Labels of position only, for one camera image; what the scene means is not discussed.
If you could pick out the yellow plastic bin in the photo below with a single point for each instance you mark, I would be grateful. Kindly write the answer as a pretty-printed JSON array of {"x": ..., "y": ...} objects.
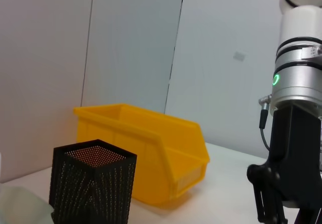
[{"x": 151, "y": 143}]

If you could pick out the black mesh pen holder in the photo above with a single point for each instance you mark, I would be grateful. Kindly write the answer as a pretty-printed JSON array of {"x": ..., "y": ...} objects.
[{"x": 93, "y": 188}]

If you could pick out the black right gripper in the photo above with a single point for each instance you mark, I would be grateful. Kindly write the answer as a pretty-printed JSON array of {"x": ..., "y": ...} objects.
[{"x": 296, "y": 153}]

